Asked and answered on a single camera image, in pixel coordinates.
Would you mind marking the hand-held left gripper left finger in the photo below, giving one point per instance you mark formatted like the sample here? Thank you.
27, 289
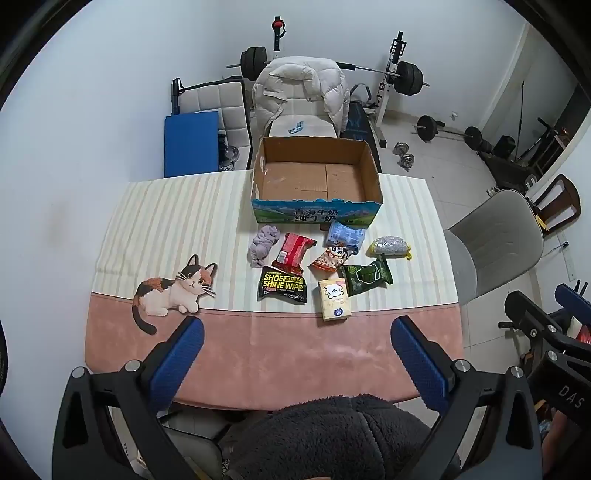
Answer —
178, 360

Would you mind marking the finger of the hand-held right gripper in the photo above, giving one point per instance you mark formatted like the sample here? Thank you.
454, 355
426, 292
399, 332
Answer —
531, 318
572, 297

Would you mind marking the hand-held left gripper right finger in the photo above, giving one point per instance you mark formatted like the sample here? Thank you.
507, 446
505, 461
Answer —
420, 364

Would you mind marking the green snack packet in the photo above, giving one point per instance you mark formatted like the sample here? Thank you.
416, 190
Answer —
367, 277

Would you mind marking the yellow tissue pack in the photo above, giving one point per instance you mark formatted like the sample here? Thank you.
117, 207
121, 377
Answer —
334, 300

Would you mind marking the silver scrubber with yellow ends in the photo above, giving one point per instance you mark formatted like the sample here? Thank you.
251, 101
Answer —
390, 245

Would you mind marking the black wipes packet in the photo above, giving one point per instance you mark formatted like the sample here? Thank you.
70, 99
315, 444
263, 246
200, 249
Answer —
282, 285

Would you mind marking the orange snack packet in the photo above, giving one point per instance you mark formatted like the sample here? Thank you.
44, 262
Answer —
328, 262

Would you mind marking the grey sock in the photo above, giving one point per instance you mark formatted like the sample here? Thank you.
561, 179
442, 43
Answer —
263, 244

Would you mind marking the blue tissue packet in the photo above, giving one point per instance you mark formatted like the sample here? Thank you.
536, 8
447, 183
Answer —
344, 235

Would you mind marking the red snack packet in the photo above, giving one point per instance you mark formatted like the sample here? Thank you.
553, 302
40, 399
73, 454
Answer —
293, 251

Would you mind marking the cardboard box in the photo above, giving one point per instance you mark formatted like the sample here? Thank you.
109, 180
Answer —
314, 180

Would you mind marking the grey shell chair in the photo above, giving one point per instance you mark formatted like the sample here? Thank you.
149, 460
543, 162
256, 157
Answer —
498, 230

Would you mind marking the brown wooden chair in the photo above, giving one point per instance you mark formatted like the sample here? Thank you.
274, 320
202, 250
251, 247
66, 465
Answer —
561, 198

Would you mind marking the person's dark fleece garment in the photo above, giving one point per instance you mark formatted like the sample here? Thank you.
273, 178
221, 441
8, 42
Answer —
332, 438

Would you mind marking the striped pink cat tablecloth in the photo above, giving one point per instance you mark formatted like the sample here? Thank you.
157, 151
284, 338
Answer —
184, 221

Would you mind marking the dark equipment pile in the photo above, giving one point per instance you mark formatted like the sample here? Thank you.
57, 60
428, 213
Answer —
517, 154

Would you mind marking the chrome dumbbell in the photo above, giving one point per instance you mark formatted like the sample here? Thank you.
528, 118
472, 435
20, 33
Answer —
400, 148
407, 160

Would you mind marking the shiny metal object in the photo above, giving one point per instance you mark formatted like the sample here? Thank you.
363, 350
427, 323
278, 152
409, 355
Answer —
228, 157

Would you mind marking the floor barbell with black plates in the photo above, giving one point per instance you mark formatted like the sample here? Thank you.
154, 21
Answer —
427, 128

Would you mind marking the blue folded mat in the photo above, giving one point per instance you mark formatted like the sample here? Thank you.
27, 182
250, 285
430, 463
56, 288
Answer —
190, 143

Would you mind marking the black weight bench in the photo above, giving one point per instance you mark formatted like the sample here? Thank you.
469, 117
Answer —
358, 122

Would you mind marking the white padded chair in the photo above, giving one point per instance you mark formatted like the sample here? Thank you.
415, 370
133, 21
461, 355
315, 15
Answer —
316, 127

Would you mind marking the small blue wrapper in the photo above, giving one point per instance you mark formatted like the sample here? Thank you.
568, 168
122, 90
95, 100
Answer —
295, 127

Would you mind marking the white tufted chair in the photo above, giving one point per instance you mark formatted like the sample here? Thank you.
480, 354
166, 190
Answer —
212, 99

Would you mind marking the white squat rack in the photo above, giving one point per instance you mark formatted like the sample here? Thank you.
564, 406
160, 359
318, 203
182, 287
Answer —
392, 60

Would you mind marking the beige puffer jacket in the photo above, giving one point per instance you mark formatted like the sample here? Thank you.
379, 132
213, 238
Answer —
300, 87

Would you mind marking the racked barbell with black plates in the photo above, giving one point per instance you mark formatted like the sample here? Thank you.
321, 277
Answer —
254, 62

